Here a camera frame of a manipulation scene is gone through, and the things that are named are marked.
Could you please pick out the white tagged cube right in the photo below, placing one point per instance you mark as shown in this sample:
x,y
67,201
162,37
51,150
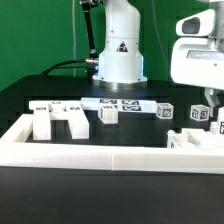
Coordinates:
x,y
199,112

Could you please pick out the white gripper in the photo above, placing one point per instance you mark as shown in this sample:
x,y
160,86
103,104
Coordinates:
x,y
196,59

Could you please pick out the white chair back part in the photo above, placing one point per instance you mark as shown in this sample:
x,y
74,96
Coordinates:
x,y
44,112

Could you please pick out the white U-shaped border frame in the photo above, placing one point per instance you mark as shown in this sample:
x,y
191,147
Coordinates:
x,y
181,156

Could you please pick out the white tagged cube middle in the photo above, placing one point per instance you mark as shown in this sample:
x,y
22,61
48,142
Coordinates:
x,y
165,111

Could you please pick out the white tagged block front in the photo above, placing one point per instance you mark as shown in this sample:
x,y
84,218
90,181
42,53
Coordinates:
x,y
108,114

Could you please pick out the white tagged cube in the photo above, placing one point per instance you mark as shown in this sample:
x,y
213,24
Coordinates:
x,y
165,111
199,112

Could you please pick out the white flat tagged plank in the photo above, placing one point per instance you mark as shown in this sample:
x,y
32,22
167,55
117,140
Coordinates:
x,y
123,105

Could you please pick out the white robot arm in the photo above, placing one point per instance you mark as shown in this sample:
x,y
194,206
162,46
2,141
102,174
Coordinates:
x,y
120,63

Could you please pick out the white chair seat part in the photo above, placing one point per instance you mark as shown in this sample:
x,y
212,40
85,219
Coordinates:
x,y
190,138

